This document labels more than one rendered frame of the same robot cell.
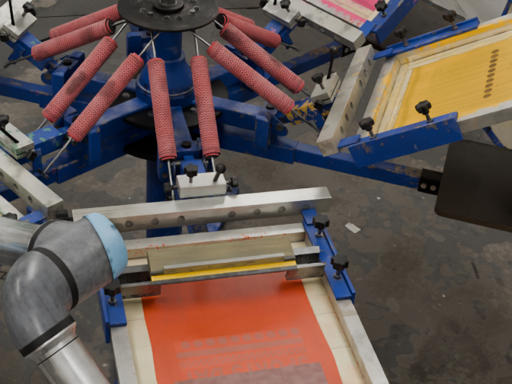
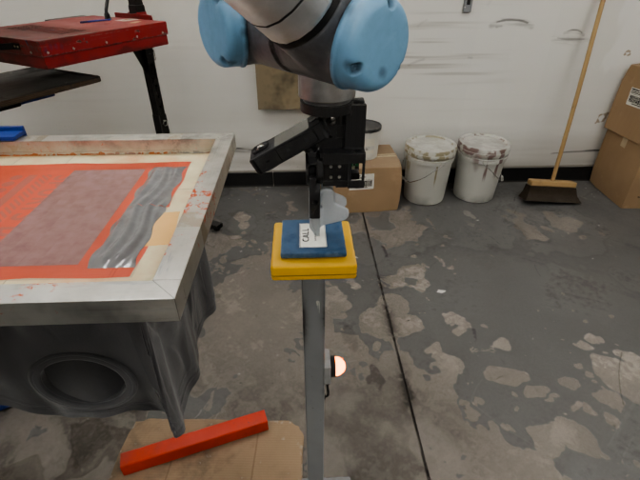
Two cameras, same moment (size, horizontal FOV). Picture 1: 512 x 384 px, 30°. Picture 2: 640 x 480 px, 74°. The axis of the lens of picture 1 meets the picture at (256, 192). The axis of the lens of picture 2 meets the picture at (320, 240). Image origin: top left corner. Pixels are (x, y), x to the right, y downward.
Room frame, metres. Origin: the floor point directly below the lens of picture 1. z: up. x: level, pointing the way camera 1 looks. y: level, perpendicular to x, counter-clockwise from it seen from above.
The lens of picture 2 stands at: (0.81, 0.50, 1.34)
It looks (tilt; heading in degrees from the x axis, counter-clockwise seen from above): 34 degrees down; 284
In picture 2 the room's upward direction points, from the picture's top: straight up
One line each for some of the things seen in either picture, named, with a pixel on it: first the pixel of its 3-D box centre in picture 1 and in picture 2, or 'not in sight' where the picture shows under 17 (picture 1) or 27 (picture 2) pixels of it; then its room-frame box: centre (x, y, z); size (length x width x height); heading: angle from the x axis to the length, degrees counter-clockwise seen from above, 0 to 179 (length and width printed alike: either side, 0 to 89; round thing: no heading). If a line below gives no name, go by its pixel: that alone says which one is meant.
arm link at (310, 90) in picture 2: not in sight; (327, 83); (0.95, -0.06, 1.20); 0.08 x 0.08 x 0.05
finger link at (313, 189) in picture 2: not in sight; (314, 189); (0.96, -0.03, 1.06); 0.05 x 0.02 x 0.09; 107
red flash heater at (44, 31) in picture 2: not in sight; (77, 37); (2.23, -1.08, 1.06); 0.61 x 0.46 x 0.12; 77
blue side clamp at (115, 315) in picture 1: (108, 287); not in sight; (1.69, 0.34, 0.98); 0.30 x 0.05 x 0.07; 17
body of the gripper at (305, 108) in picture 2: not in sight; (331, 143); (0.94, -0.06, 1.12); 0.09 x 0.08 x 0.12; 17
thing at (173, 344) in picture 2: not in sight; (182, 298); (1.26, -0.09, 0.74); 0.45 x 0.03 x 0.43; 107
